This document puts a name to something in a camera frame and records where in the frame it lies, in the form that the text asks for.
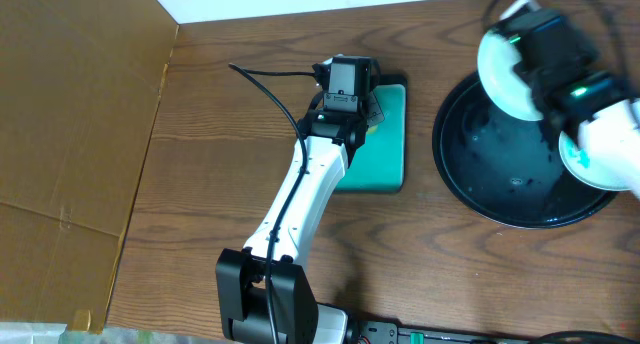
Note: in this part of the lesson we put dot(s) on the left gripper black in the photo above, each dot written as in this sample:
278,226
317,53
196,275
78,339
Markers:
373,71

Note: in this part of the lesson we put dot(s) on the green plate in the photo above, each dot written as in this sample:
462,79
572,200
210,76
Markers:
582,167
496,60

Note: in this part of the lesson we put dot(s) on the green scrub sponge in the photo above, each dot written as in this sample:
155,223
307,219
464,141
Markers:
373,121

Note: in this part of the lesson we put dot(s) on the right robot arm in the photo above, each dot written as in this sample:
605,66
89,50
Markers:
600,114

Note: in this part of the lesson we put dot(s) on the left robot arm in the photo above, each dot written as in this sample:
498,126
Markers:
264,295

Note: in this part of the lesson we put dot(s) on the black rectangular soap tray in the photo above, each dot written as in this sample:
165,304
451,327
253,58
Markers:
379,164

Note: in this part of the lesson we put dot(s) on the black round tray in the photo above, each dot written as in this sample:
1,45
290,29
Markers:
505,169

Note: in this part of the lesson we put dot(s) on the cardboard panel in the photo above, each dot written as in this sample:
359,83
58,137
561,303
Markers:
81,82

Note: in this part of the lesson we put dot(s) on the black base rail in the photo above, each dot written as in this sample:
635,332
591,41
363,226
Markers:
376,332

